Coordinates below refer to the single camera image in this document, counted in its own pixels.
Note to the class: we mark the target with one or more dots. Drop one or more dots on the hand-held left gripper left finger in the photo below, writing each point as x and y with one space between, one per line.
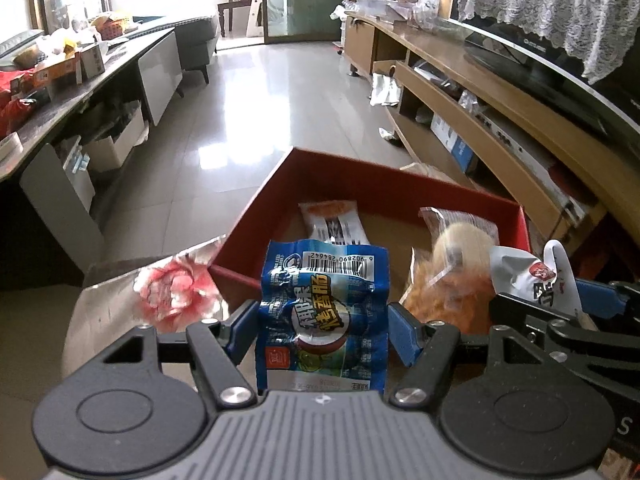
240 330

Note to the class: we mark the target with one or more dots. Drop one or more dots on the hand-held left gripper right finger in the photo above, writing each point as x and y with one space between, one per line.
405 332

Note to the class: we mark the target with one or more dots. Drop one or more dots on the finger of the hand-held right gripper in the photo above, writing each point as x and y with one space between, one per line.
520 310
600 295

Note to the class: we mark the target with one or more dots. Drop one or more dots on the white packet with red seal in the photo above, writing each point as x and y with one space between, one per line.
530 275

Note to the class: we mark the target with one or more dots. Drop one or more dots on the clear packet of golden snack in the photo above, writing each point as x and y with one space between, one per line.
445 295

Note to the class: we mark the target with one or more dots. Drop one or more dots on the light blue snack packet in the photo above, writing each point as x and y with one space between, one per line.
320 310

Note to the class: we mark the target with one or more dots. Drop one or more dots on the bun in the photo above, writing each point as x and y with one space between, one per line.
460 245

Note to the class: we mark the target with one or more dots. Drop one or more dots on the red cardboard box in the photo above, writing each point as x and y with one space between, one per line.
260 210

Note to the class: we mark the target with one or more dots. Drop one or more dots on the white packet with orange picture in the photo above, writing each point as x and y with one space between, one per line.
335 225

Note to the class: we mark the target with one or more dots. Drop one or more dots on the silver media player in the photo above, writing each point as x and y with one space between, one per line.
520 150

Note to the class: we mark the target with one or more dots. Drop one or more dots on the blue and white box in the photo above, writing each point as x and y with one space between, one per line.
452 142

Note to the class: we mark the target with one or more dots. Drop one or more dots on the white storage box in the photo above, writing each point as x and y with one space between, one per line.
112 145

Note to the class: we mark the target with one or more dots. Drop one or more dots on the flat screen television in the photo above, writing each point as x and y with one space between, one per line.
540 75

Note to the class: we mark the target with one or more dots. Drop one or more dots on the wooden television cabinet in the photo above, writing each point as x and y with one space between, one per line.
450 90

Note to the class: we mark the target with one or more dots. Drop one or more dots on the silver foil bag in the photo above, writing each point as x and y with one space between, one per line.
385 90

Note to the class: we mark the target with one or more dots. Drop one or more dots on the dark long desk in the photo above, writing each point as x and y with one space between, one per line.
65 105

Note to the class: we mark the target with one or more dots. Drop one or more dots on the grey sofa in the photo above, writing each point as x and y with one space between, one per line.
195 40

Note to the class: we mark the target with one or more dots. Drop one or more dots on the clear plastic bag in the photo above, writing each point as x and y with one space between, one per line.
427 7

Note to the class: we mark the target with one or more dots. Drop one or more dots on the pile of red packets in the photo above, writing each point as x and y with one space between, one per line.
15 105

